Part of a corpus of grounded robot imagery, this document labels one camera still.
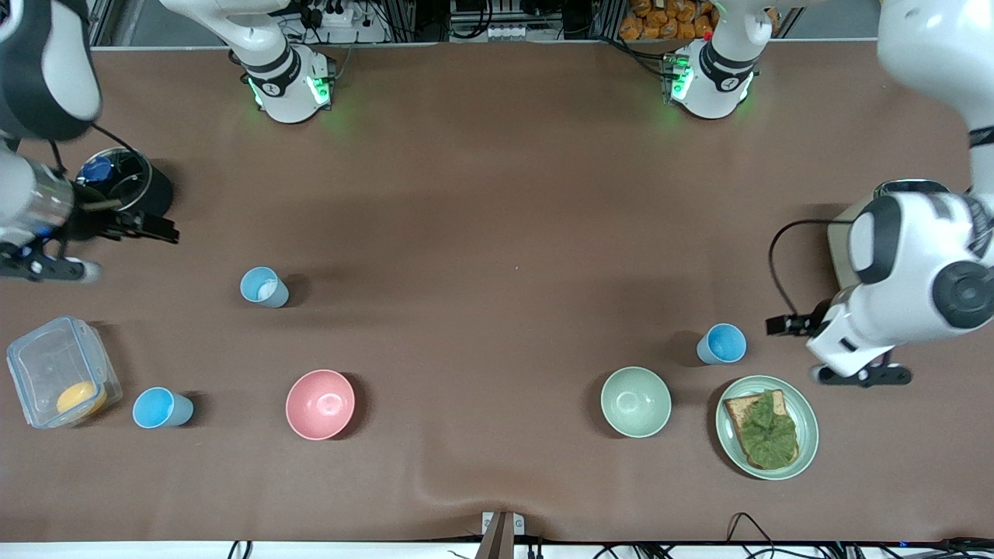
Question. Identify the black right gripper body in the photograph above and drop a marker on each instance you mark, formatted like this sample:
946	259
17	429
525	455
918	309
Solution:
95	224

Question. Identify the light blue plastic cup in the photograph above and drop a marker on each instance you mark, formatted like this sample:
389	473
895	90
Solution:
726	343
155	407
260	286

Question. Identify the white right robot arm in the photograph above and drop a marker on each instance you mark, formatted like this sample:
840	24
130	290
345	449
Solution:
256	31

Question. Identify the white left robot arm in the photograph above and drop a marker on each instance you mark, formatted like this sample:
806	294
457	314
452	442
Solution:
916	256

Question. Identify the black utensil holder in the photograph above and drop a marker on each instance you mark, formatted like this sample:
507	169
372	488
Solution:
159	190

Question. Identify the blue round utensil head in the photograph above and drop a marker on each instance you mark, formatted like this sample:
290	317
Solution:
97	169

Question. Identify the pale green round plate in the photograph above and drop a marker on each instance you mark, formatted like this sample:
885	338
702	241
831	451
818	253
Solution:
808	419

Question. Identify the beige and chrome toaster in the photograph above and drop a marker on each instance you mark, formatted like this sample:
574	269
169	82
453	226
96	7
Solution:
840	256

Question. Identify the brown bread slice under lettuce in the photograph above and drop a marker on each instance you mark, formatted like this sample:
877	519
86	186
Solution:
736	407

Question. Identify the green lettuce leaf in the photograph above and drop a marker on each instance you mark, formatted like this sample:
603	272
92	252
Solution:
769	439

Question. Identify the clear plastic food container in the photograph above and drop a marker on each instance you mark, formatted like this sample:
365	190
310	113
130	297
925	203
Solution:
46	365

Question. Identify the pale green bowl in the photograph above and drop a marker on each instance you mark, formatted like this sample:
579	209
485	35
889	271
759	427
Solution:
635	401

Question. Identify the yellow round food piece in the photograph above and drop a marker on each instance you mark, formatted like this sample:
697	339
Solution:
78	397

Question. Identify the pink bowl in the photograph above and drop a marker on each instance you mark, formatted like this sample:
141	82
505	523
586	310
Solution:
320	404

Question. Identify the white power strip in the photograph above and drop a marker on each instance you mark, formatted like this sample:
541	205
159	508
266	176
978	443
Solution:
338	14

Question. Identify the brown table mat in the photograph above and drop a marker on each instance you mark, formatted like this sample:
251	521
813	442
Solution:
497	194

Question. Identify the orange snack packets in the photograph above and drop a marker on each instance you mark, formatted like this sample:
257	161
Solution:
660	23

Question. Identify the white connector block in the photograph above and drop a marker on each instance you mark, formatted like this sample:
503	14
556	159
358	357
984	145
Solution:
506	32

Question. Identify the metal mounting bracket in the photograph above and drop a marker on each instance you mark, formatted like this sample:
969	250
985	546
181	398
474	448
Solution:
497	536

